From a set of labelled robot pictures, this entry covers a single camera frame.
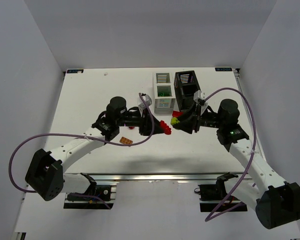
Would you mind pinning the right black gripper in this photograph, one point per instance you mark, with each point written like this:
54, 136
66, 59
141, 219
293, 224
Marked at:
195, 121

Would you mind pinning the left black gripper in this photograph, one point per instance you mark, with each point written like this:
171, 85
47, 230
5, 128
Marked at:
145, 125

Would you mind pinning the red lego brick from stack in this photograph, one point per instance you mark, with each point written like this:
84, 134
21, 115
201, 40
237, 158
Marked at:
166, 129

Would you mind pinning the lime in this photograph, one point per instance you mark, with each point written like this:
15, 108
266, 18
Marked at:
174, 121

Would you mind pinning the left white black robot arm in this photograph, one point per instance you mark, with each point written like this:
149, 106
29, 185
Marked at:
47, 171

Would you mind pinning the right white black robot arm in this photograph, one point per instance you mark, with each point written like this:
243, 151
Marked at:
275, 201

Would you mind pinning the orange flat lego brick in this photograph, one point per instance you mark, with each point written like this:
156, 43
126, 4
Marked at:
125, 141

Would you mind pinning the black slotted container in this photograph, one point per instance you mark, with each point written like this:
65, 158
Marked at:
185, 86

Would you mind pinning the white slotted container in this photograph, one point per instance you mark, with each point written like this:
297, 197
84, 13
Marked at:
163, 82

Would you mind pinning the right blue table label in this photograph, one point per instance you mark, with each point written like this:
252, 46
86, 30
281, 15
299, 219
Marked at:
223, 69

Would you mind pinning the blue table label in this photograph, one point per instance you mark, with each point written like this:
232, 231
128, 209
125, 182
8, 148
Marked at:
74, 71
223, 69

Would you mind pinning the left blue table label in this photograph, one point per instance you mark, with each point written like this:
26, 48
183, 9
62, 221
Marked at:
74, 71

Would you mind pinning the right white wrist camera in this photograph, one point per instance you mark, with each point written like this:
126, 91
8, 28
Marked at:
201, 103

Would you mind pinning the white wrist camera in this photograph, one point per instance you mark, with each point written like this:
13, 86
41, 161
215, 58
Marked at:
144, 101
201, 103

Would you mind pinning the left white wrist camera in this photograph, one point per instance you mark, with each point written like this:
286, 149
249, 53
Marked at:
144, 101

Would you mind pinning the aluminium table rail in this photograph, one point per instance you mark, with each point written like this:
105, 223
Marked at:
134, 176

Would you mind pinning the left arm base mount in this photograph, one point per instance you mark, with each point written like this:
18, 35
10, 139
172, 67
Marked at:
102, 197

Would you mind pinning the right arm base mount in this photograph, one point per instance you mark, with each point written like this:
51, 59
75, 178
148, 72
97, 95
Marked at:
209, 198

